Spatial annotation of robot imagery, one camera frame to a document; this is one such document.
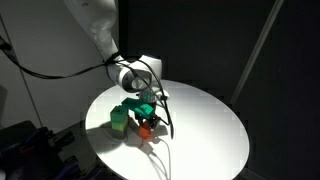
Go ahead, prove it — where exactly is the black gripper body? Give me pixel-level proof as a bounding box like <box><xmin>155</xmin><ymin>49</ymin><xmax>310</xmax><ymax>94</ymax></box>
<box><xmin>134</xmin><ymin>111</ymin><xmax>160</xmax><ymax>127</ymax></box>

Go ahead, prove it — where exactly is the orange building block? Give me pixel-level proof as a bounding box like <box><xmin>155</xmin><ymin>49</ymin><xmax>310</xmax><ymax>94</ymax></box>
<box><xmin>138</xmin><ymin>121</ymin><xmax>154</xmax><ymax>139</ymax></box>

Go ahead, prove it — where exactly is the lime building block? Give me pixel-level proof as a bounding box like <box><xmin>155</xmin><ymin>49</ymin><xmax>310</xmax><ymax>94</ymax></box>
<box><xmin>111</xmin><ymin>119</ymin><xmax>129</xmax><ymax>132</ymax></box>

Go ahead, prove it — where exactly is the green building block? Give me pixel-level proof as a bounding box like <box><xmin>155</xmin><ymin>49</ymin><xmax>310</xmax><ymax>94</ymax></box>
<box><xmin>109</xmin><ymin>105</ymin><xmax>129</xmax><ymax>124</ymax></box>

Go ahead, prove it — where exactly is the black spring clamp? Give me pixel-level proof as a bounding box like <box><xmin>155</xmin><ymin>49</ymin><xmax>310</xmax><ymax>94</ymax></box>
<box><xmin>49</xmin><ymin>130</ymin><xmax>76</xmax><ymax>149</ymax></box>

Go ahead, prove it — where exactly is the purple spring clamp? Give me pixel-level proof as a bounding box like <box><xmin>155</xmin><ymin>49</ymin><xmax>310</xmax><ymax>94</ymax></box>
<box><xmin>54</xmin><ymin>159</ymin><xmax>81</xmax><ymax>180</ymax></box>

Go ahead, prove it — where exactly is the purple clamp with orange tips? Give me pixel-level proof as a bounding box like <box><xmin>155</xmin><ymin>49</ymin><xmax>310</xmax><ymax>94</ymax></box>
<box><xmin>19</xmin><ymin>127</ymin><xmax>52</xmax><ymax>153</ymax></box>

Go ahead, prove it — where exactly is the diagonal metal bar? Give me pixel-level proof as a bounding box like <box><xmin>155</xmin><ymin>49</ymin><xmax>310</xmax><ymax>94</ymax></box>
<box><xmin>229</xmin><ymin>0</ymin><xmax>286</xmax><ymax>105</ymax></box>

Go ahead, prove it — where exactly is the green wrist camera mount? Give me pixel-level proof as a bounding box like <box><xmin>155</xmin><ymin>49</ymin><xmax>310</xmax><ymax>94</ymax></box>
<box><xmin>121</xmin><ymin>97</ymin><xmax>155</xmax><ymax>118</ymax></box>

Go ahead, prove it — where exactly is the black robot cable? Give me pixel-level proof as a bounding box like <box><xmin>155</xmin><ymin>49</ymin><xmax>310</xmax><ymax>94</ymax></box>
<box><xmin>0</xmin><ymin>34</ymin><xmax>175</xmax><ymax>140</ymax></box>

